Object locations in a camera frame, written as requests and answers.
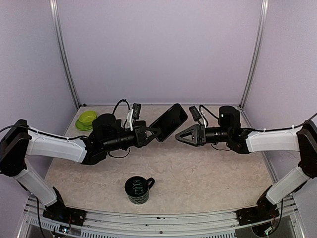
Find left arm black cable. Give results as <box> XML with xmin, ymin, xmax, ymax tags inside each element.
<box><xmin>0</xmin><ymin>99</ymin><xmax>132</xmax><ymax>238</ymax></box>

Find aluminium frame post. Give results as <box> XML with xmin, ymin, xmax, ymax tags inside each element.
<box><xmin>50</xmin><ymin>0</ymin><xmax>81</xmax><ymax>110</ymax></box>
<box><xmin>239</xmin><ymin>0</ymin><xmax>269</xmax><ymax>110</ymax></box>

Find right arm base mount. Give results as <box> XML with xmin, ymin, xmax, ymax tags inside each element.
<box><xmin>236</xmin><ymin>203</ymin><xmax>280</xmax><ymax>226</ymax></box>

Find front aluminium rail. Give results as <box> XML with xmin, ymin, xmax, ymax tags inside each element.
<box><xmin>16</xmin><ymin>196</ymin><xmax>308</xmax><ymax>238</ymax></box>

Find black mug green print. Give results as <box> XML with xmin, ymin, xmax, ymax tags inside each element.
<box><xmin>124</xmin><ymin>176</ymin><xmax>155</xmax><ymax>205</ymax></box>

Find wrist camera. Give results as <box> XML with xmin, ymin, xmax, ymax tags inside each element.
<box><xmin>126</xmin><ymin>103</ymin><xmax>141</xmax><ymax>131</ymax></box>
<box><xmin>189</xmin><ymin>106</ymin><xmax>208</xmax><ymax>127</ymax></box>

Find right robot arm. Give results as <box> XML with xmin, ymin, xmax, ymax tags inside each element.
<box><xmin>175</xmin><ymin>106</ymin><xmax>317</xmax><ymax>220</ymax></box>

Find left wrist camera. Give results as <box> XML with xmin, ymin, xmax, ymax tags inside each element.
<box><xmin>126</xmin><ymin>103</ymin><xmax>141</xmax><ymax>131</ymax></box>

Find black phone case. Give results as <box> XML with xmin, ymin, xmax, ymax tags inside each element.
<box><xmin>150</xmin><ymin>103</ymin><xmax>188</xmax><ymax>142</ymax></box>

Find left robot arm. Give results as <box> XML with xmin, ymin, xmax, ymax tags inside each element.
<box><xmin>0</xmin><ymin>114</ymin><xmax>161</xmax><ymax>221</ymax></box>

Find right aluminium frame post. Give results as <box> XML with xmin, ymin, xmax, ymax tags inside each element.
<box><xmin>239</xmin><ymin>0</ymin><xmax>269</xmax><ymax>110</ymax></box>

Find green plastic bowl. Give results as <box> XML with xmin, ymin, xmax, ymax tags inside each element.
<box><xmin>78</xmin><ymin>111</ymin><xmax>97</xmax><ymax>126</ymax></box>

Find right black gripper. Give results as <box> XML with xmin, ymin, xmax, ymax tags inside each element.
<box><xmin>175</xmin><ymin>123</ymin><xmax>231</xmax><ymax>146</ymax></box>

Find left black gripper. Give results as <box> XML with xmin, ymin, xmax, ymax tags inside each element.
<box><xmin>103</xmin><ymin>125</ymin><xmax>161</xmax><ymax>152</ymax></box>

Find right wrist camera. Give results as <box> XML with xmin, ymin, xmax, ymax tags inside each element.
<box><xmin>189</xmin><ymin>106</ymin><xmax>208</xmax><ymax>127</ymax></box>

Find left aluminium frame post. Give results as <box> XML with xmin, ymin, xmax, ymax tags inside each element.
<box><xmin>50</xmin><ymin>0</ymin><xmax>81</xmax><ymax>110</ymax></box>

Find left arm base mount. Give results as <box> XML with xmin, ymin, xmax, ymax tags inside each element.
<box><xmin>43</xmin><ymin>202</ymin><xmax>87</xmax><ymax>227</ymax></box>

